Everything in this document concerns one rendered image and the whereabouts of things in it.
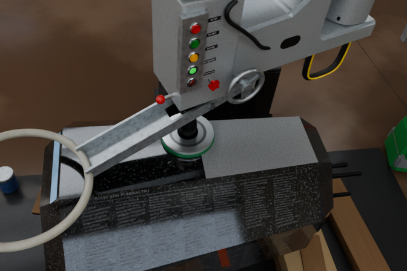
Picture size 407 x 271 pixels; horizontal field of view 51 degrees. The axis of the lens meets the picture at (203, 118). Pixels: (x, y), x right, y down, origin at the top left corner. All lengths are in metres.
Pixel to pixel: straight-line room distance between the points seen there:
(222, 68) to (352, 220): 1.46
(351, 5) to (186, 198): 0.93
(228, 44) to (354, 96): 2.13
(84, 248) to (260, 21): 1.01
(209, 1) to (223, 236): 0.92
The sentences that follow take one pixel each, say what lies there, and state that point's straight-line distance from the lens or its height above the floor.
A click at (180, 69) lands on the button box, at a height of 1.34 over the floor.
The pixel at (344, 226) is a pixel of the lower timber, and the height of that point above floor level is 0.09.
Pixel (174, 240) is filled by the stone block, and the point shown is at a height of 0.67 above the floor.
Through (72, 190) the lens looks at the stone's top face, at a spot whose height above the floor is 0.83.
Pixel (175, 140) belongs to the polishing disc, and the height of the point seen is 0.85.
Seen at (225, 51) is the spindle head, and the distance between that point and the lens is 1.33.
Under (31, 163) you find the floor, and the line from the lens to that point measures 2.80.
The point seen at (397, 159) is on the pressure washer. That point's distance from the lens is 2.91.
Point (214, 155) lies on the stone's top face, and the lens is 1.70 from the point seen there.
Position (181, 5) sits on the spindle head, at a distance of 1.16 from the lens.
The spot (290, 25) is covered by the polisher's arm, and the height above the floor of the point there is 1.36.
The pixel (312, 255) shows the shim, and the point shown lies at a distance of 2.26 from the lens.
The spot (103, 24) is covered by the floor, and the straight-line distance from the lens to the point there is 3.69.
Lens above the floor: 2.19
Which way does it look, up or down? 49 degrees down
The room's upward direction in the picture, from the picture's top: 6 degrees clockwise
